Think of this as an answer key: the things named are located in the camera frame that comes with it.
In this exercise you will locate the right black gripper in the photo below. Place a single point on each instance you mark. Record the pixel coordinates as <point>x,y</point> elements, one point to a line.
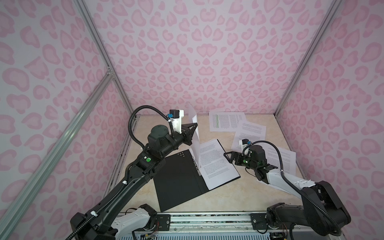
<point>234,154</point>

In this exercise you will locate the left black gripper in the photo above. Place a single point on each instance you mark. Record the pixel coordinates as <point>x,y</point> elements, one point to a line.
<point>187,133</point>

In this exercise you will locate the printed paper sheet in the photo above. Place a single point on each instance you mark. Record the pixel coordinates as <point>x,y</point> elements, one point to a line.
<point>214,167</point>

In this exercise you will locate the blue black file folder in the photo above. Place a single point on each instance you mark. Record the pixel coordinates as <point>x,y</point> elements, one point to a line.
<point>179,181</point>

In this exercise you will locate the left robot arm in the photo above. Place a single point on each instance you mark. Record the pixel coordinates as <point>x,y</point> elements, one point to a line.
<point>98,222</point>

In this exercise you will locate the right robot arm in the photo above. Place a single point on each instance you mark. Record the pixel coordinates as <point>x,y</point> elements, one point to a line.
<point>321,209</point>

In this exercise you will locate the green highlighted paper sheet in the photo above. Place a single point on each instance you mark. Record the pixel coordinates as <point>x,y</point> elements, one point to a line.
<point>225,121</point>

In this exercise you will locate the left diagonal aluminium strut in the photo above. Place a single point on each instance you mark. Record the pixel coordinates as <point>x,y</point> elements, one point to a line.
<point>21,204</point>

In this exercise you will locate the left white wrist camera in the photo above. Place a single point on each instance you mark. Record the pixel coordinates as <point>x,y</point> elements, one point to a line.
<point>176,116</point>

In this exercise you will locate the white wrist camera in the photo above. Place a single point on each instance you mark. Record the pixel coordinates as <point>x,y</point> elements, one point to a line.
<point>176,116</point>
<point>244,143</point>

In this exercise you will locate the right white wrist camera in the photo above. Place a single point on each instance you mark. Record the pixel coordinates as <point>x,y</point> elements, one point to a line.
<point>244,143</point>

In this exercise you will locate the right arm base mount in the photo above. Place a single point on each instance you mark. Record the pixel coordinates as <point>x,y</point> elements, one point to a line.
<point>262,222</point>

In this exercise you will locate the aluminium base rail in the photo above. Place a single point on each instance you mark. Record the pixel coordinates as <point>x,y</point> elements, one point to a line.
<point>210,223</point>

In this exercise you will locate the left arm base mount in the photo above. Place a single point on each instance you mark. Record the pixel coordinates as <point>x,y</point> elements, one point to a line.
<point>155,221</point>

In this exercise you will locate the left corner aluminium post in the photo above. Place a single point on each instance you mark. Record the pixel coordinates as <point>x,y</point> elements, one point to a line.
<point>95,35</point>

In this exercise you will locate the corner aluminium post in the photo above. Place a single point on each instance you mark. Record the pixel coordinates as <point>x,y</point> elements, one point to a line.
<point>95,35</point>
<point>326,23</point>

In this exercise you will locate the right corner aluminium post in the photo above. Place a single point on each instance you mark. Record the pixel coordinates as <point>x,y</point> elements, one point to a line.
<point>326,23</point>

